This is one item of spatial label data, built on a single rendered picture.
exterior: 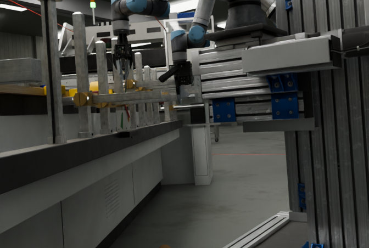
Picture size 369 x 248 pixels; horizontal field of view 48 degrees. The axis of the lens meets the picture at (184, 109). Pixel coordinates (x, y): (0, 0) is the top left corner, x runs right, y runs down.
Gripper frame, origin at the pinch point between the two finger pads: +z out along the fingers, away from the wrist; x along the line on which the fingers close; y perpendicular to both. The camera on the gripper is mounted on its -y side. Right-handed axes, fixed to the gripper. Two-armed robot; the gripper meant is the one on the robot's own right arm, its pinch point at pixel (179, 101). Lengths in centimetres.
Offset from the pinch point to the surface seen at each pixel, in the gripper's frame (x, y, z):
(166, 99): -26.5, -2.3, -1.0
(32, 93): -61, -46, -6
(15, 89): -72, -46, -7
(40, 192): -93, -29, 25
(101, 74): -30.7, -28.9, -13.8
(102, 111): -30.7, -29.7, 2.0
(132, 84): 16.5, -27.0, -12.3
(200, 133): 225, -7, 28
